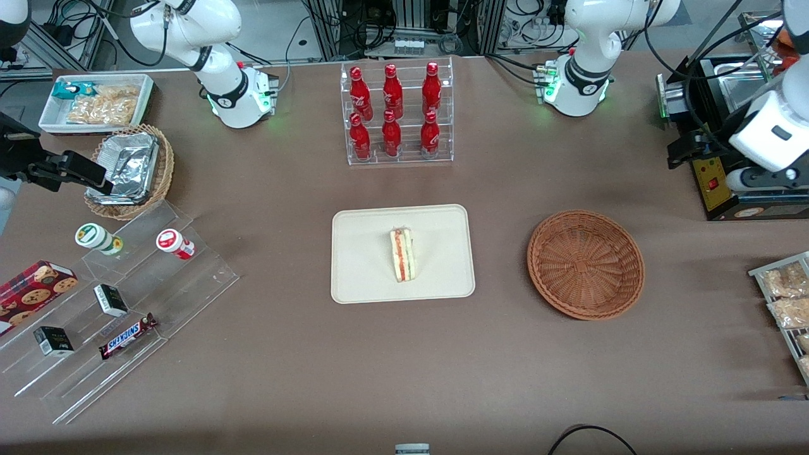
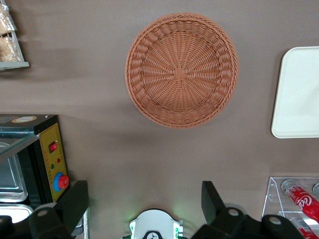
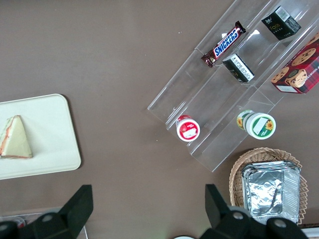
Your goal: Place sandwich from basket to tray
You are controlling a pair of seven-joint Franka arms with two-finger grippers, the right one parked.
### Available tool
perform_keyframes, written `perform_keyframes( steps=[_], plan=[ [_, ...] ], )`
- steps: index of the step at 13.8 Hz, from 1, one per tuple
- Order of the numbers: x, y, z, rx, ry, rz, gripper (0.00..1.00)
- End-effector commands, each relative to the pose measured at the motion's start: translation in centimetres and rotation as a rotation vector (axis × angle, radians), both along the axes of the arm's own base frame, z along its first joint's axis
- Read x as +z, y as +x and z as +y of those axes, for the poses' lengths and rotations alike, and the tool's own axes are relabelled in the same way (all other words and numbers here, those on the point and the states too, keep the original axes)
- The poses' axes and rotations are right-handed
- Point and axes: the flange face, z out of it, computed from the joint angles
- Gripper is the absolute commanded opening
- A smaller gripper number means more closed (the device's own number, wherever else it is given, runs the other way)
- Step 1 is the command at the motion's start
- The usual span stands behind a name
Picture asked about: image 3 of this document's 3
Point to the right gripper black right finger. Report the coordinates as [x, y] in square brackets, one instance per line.
[219, 216]

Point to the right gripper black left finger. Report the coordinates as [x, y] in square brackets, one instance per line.
[72, 214]

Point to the triangular sandwich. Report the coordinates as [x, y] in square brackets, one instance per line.
[16, 139]

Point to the light tan wicker basket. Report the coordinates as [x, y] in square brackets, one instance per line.
[235, 179]

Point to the cream plastic tray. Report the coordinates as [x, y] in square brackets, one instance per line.
[52, 139]

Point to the aluminium foil container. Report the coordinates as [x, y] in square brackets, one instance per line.
[266, 189]

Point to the clear acrylic bottle rack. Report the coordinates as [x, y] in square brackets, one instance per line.
[15, 214]

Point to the red lidded cup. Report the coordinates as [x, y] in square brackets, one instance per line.
[188, 129]

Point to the white rectangular bin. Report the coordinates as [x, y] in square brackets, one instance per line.
[311, 234]

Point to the green lidded cup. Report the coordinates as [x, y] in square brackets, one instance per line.
[260, 125]

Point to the clear acrylic stepped shelf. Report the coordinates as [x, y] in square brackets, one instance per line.
[199, 99]

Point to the small black box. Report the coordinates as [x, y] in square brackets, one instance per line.
[238, 67]
[280, 23]

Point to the red tartan cookie box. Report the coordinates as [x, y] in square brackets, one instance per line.
[299, 69]

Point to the Snickers chocolate bar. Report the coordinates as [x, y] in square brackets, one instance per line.
[224, 44]

